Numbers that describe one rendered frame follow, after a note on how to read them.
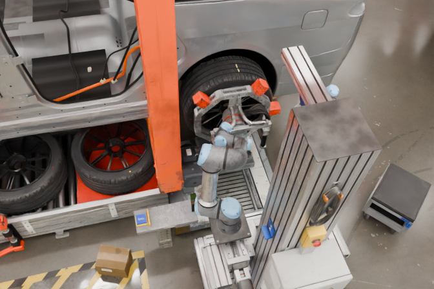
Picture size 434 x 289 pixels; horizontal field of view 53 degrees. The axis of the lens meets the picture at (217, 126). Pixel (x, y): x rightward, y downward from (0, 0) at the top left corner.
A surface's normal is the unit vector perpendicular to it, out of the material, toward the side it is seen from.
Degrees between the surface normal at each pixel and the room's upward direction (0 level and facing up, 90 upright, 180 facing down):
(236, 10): 80
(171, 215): 0
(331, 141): 0
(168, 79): 90
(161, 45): 90
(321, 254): 0
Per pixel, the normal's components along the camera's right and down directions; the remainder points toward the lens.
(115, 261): 0.04, -0.61
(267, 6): 0.25, 0.66
